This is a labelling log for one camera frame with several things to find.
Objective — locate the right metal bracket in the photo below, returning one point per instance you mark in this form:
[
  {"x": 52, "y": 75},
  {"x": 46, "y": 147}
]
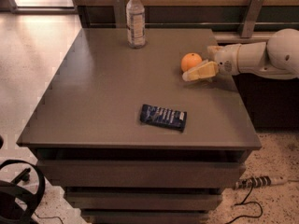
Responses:
[{"x": 246, "y": 27}]

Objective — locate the white power strip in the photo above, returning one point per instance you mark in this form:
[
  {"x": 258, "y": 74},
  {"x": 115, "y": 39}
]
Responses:
[{"x": 261, "y": 181}]

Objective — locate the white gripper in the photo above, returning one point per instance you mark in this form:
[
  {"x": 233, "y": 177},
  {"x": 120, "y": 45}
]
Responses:
[{"x": 227, "y": 61}]

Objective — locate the metal bracket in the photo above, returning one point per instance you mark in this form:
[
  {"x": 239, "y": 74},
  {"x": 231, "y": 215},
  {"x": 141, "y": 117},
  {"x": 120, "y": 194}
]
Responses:
[
  {"x": 246, "y": 27},
  {"x": 119, "y": 13}
]

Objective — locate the dark blue snack packet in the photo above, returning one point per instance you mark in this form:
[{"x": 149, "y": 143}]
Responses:
[{"x": 163, "y": 117}]

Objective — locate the left metal bracket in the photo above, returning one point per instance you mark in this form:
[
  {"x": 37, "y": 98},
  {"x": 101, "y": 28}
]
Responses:
[{"x": 119, "y": 13}]

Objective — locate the orange fruit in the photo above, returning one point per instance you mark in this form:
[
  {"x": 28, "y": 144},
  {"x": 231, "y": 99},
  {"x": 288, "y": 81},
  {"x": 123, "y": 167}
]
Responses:
[{"x": 189, "y": 61}]

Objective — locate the clear plastic water bottle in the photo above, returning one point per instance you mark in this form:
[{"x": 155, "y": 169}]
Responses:
[{"x": 135, "y": 23}]

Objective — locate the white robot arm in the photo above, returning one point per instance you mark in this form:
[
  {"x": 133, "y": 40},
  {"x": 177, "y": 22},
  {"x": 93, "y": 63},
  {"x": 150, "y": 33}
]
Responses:
[{"x": 278, "y": 58}]

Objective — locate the black chair base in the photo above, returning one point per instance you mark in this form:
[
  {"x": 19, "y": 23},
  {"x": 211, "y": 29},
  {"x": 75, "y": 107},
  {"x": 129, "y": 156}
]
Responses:
[{"x": 17, "y": 204}]

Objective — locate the grey drawer cabinet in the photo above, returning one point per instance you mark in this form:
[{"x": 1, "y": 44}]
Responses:
[{"x": 89, "y": 140}]

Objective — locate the wooden wall shelf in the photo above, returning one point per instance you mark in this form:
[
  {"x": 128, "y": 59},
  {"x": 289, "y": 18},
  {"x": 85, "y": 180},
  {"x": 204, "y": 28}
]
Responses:
[{"x": 226, "y": 14}]

